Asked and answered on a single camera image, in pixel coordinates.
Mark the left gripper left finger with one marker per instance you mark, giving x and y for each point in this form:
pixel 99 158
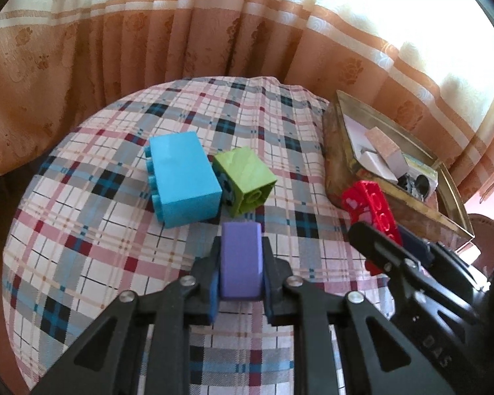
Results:
pixel 138 333

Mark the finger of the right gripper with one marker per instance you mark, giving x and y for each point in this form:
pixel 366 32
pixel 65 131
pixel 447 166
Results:
pixel 380 249
pixel 415 246

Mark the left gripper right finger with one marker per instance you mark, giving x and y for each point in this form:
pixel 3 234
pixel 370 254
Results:
pixel 342 342

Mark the red toy brick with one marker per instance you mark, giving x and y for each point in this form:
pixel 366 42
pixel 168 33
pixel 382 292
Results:
pixel 366 202

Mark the purple foam block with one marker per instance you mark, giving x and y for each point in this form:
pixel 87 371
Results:
pixel 241 262

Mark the green toy brick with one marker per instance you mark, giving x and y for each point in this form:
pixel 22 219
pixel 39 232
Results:
pixel 246 181

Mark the blue toy brick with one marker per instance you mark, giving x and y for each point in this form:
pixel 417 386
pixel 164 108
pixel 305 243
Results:
pixel 184 187

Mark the brown wooden chair back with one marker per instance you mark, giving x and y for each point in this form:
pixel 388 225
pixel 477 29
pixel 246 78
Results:
pixel 483 240

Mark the black hair claw clip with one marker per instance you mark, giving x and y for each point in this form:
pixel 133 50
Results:
pixel 417 187

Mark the clear box green label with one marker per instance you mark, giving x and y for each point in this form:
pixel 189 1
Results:
pixel 418 168

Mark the white charger adapter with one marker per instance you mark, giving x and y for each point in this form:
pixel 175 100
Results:
pixel 375 164

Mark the cork pattern white box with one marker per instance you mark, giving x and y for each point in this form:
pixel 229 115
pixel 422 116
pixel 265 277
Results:
pixel 389 151

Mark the gold metal tin tray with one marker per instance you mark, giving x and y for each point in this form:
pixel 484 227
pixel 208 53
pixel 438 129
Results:
pixel 350 157

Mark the orange cream curtain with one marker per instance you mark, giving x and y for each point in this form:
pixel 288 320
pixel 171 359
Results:
pixel 426 64

